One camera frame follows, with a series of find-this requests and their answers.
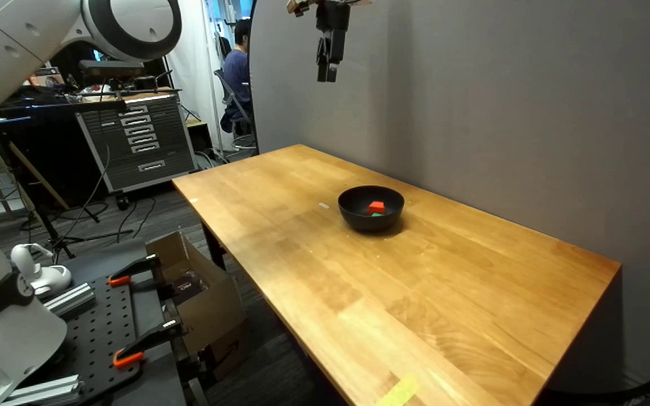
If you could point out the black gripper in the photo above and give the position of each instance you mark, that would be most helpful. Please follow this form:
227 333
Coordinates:
335 17

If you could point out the small red block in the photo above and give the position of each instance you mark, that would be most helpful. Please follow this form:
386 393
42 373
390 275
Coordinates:
375 207

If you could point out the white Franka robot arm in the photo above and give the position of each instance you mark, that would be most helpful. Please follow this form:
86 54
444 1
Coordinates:
9 46

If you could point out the black bowl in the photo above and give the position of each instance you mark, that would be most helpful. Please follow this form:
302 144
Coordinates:
356 216

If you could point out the seated person in blue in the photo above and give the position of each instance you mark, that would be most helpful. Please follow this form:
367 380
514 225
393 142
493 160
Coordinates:
235 76

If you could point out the black drawer cabinet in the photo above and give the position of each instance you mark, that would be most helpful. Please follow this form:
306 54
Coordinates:
136 142

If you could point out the brown cardboard box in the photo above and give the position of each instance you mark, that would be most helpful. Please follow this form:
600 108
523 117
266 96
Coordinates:
203 300

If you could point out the black clamp with orange tip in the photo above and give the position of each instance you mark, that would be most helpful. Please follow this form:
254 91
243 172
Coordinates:
136 273
145 345

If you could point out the black tripod stand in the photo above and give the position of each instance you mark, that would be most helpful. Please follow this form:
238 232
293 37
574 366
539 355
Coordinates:
57 227

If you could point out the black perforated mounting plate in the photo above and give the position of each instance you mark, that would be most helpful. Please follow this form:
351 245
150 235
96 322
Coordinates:
108 331

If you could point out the white rounded device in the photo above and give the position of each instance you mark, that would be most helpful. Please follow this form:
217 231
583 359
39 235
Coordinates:
39 273

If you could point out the aluminium profile rail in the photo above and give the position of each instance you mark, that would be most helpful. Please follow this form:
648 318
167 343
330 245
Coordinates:
43 390
69 298

